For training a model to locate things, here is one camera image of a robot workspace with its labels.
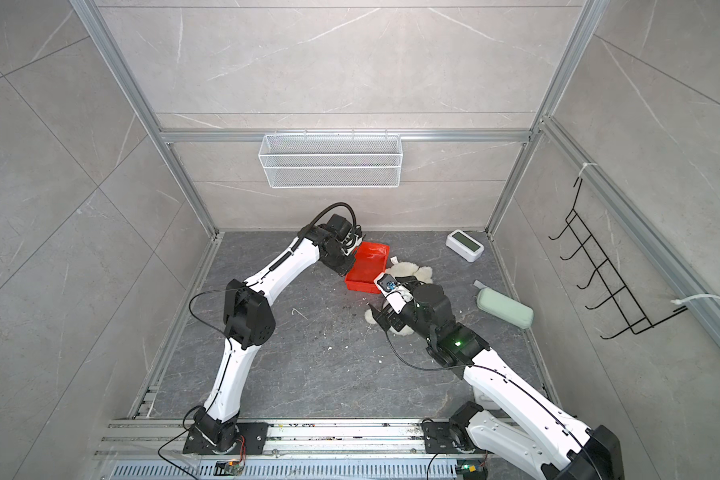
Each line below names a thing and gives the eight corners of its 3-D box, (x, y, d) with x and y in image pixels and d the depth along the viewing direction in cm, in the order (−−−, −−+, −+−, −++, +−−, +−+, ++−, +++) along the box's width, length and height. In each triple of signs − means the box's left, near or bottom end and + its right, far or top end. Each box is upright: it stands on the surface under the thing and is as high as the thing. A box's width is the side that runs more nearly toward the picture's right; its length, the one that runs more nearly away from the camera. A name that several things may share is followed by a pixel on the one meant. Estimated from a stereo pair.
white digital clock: (442, 245, 118) (444, 238, 115) (454, 234, 122) (457, 227, 119) (473, 265, 112) (476, 258, 108) (485, 253, 115) (489, 245, 112)
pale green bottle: (463, 299, 102) (466, 294, 99) (473, 285, 106) (476, 279, 103) (524, 335, 94) (529, 330, 91) (532, 317, 98) (537, 312, 95)
